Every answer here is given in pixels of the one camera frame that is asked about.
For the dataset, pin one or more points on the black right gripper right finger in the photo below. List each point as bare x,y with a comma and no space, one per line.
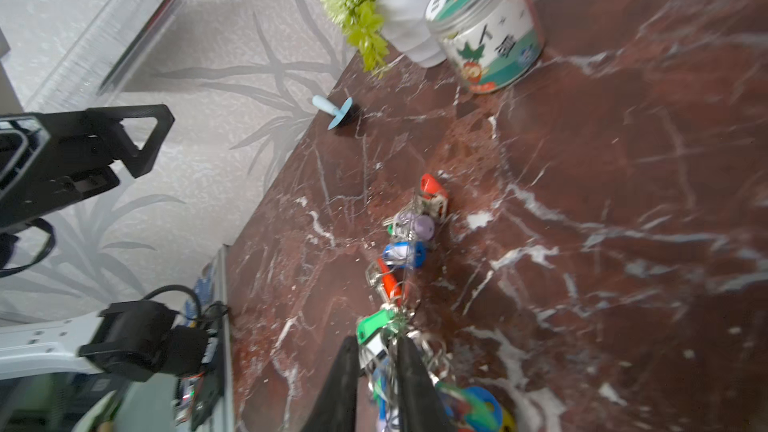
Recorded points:
420,407

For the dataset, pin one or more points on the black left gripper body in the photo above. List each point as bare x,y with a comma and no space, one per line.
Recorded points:
52,161

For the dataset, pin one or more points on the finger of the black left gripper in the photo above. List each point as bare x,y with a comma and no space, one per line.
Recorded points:
134,135

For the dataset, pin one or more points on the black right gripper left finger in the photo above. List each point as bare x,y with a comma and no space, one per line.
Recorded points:
335,407

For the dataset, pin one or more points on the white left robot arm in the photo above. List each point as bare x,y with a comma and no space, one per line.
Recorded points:
158,334

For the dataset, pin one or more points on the light blue toy trowel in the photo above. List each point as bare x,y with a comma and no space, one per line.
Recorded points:
338,113

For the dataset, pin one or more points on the potted artificial flower plant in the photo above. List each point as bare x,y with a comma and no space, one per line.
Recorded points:
376,27

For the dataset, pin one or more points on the printed snack jar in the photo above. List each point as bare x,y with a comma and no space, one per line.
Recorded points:
490,43

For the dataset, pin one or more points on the clear plastic wall tray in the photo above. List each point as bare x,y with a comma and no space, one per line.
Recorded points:
105,56

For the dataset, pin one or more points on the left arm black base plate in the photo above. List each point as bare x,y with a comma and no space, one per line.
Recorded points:
198,395

